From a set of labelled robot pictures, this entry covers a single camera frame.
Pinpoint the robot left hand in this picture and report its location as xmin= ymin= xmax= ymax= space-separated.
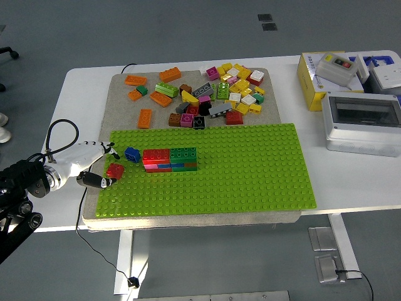
xmin=55 ymin=140 xmax=122 ymax=191

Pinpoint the small red toy brick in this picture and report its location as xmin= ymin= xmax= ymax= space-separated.
xmin=105 ymin=162 xmax=125 ymax=180

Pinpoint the large red toy brick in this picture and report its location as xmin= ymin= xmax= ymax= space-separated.
xmin=142 ymin=149 xmax=171 ymax=166

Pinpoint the long orange toy brick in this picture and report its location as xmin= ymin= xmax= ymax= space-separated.
xmin=159 ymin=67 xmax=182 ymax=83
xmin=149 ymin=91 xmax=173 ymax=108
xmin=124 ymin=75 xmax=147 ymax=87
xmin=137 ymin=108 xmax=153 ymax=129

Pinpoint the long lime green toy brick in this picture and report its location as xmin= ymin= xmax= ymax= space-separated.
xmin=154 ymin=82 xmax=179 ymax=98

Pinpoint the yellow curved toy brick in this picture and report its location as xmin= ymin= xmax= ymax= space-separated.
xmin=180 ymin=90 xmax=200 ymax=107

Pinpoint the grey toy brick with holes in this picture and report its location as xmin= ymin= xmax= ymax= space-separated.
xmin=191 ymin=82 xmax=216 ymax=98

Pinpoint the long grey toy brick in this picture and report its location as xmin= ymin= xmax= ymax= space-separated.
xmin=208 ymin=102 xmax=234 ymax=119

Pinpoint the green studded baseplate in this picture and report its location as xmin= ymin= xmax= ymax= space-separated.
xmin=95 ymin=122 xmax=317 ymax=219

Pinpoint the white table leg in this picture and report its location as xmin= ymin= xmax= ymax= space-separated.
xmin=113 ymin=230 xmax=135 ymax=296
xmin=327 ymin=213 xmax=363 ymax=280

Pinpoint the black chair leg with caster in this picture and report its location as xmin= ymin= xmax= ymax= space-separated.
xmin=0 ymin=46 xmax=19 ymax=60

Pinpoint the long metal floor plate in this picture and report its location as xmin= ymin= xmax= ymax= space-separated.
xmin=133 ymin=290 xmax=291 ymax=301

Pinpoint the grey-brown mat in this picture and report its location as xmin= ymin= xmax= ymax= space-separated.
xmin=81 ymin=67 xmax=303 ymax=232

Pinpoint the yellow cardboard box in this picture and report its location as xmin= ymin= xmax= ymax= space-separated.
xmin=296 ymin=51 xmax=366 ymax=112

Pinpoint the white box flap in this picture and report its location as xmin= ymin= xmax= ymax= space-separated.
xmin=356 ymin=53 xmax=371 ymax=83

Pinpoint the grey box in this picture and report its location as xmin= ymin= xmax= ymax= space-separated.
xmin=363 ymin=70 xmax=401 ymax=95

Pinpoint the black cable with plug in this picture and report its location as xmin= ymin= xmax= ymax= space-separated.
xmin=75 ymin=180 xmax=140 ymax=288

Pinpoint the white push button switch box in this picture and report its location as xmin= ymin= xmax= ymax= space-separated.
xmin=315 ymin=53 xmax=359 ymax=88

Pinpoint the white enclosure with clear lid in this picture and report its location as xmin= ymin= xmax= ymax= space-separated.
xmin=321 ymin=91 xmax=401 ymax=158

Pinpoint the black cable on floor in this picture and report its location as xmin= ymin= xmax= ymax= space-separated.
xmin=334 ymin=268 xmax=375 ymax=301

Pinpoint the white wall socket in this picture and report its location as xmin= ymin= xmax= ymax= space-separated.
xmin=368 ymin=63 xmax=401 ymax=90

